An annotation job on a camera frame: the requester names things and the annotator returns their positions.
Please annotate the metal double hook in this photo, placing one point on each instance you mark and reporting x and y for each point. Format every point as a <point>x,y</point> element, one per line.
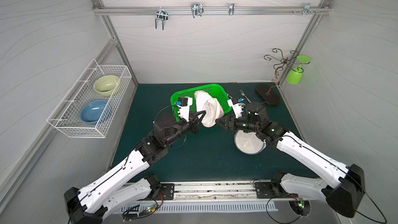
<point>161,17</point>
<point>197,9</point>

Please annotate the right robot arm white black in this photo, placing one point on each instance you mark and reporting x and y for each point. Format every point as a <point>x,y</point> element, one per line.
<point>342,187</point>

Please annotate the round white mesh bag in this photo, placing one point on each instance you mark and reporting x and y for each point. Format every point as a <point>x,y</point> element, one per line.
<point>211,105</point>

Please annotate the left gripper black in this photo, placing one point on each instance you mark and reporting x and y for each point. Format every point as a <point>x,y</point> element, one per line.
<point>193,124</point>

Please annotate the white mesh laundry bag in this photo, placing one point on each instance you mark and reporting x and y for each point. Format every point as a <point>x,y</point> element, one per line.
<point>248,143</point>

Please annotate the green plastic wine glass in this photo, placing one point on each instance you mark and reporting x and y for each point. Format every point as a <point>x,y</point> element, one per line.
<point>296,74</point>

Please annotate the white wire wall basket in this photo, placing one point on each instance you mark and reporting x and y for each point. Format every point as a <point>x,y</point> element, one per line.
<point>66,116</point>

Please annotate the metal cup holder stand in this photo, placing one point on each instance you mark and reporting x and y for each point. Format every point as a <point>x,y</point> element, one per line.
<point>265,92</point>

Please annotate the metal double hook left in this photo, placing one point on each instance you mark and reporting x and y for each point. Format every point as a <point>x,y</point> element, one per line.
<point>161,17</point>

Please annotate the metal double hook middle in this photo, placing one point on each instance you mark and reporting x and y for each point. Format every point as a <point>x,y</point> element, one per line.
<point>197,9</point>

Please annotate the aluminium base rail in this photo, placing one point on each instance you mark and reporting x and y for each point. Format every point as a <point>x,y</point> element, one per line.
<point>214,189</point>

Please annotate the green plastic basket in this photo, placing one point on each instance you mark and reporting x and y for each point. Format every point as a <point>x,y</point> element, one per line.
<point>215,90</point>

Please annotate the metal bracket hook right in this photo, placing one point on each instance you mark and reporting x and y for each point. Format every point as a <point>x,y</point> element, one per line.
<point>307,10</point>

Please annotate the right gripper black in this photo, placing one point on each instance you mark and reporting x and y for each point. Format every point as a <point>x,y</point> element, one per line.
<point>230,123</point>

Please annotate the light green ceramic bowl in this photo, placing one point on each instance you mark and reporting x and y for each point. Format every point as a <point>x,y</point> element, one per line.
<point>107,85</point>

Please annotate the white slotted cable duct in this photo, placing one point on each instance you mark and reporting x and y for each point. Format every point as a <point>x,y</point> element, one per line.
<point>217,207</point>

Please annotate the aluminium top rail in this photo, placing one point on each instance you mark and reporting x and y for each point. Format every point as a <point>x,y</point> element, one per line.
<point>101,10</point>

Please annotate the blue ceramic bowl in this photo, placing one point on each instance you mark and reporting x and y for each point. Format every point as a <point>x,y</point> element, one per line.
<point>96,112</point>

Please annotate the metal clip hook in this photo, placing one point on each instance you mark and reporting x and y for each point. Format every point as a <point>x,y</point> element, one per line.
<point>231,9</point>

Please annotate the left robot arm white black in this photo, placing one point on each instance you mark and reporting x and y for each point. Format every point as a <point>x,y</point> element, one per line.
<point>95,202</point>

